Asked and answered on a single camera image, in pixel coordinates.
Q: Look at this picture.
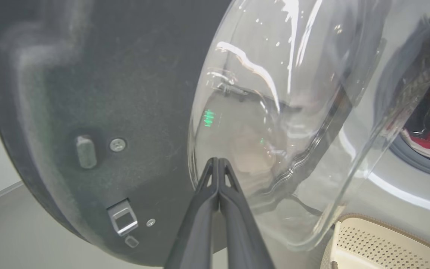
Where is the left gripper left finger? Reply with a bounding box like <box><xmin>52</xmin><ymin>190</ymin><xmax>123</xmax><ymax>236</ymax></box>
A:
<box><xmin>164</xmin><ymin>158</ymin><xmax>219</xmax><ymax>269</ymax></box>

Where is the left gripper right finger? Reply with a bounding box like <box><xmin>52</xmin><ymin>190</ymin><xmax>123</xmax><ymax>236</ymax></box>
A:
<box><xmin>219</xmin><ymin>158</ymin><xmax>275</xmax><ymax>269</ymax></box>

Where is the dark round washing machine door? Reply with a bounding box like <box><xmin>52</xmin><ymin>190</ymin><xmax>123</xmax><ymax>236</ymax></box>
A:
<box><xmin>0</xmin><ymin>0</ymin><xmax>430</xmax><ymax>268</ymax></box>

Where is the cream perforated laundry basket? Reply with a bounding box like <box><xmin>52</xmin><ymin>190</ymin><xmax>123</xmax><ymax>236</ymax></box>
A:
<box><xmin>320</xmin><ymin>214</ymin><xmax>430</xmax><ymax>269</ymax></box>

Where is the white washing machine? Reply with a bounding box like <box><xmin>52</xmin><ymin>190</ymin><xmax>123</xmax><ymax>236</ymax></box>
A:
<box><xmin>323</xmin><ymin>0</ymin><xmax>430</xmax><ymax>247</ymax></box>

